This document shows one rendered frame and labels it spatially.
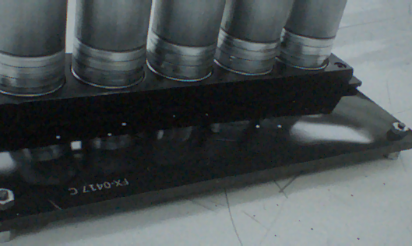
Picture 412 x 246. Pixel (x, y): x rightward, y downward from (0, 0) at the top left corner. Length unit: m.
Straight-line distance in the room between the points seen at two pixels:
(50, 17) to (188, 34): 0.05
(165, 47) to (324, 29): 0.06
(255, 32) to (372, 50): 0.13
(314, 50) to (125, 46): 0.08
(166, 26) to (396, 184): 0.10
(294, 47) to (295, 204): 0.07
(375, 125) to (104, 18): 0.11
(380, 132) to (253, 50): 0.06
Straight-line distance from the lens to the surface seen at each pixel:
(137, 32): 0.18
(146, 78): 0.20
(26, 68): 0.18
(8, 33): 0.17
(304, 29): 0.23
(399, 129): 0.23
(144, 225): 0.17
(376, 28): 0.37
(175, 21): 0.19
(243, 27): 0.21
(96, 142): 0.18
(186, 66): 0.20
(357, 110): 0.24
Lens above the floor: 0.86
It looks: 32 degrees down
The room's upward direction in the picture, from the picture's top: 12 degrees clockwise
